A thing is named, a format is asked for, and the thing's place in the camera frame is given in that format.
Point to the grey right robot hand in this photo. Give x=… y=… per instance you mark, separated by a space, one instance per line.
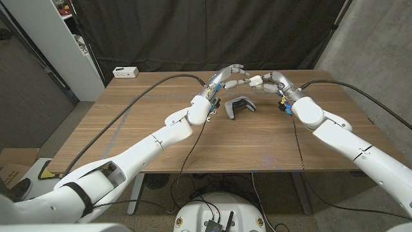
x=280 y=84

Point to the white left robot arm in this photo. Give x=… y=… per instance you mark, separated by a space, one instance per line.
x=145 y=145

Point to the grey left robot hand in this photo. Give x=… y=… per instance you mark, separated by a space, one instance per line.
x=222 y=77

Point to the white black game controller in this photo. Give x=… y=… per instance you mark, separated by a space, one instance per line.
x=230 y=109

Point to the white AirPods case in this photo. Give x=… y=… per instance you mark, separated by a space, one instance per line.
x=256 y=80

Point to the black antenna module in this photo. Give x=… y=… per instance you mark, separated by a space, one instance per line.
x=214 y=225

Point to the grey table leg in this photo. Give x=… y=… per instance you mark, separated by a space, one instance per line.
x=301 y=193
x=135 y=196

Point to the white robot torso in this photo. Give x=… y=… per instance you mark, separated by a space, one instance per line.
x=219 y=206

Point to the brown cardboard box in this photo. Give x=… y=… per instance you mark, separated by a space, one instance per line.
x=13 y=167

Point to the black backdrop curtain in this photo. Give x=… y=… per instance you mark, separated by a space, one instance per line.
x=209 y=32

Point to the black round floor fan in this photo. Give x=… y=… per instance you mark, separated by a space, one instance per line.
x=156 y=180

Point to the red shelf object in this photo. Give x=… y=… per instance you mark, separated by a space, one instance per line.
x=64 y=12

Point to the white cabinet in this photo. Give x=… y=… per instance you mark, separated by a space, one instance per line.
x=48 y=38

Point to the white floor platform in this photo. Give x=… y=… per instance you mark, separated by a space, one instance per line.
x=33 y=177

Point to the white power strip box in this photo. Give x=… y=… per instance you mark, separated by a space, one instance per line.
x=125 y=72

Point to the black power adapter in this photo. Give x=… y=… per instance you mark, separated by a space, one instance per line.
x=196 y=194

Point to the black backdrop stand pole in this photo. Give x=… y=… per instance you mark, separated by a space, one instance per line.
x=331 y=33

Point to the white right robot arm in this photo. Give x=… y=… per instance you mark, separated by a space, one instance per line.
x=354 y=138

